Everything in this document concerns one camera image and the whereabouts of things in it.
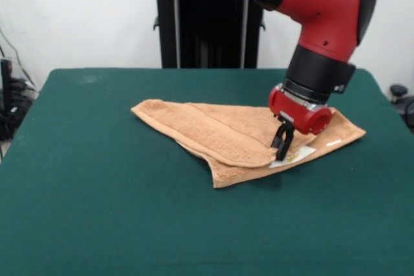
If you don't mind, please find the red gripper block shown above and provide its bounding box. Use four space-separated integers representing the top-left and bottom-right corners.
268 83 334 162

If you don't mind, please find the tan terry towel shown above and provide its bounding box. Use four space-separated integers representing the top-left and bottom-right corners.
130 98 367 189

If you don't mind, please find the dark green table cloth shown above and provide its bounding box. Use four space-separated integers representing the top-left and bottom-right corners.
0 67 414 276

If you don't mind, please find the black robot pedestal with handle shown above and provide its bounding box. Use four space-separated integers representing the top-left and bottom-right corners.
144 0 267 69

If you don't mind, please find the black cable bundle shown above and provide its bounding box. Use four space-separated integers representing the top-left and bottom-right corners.
0 27 40 142

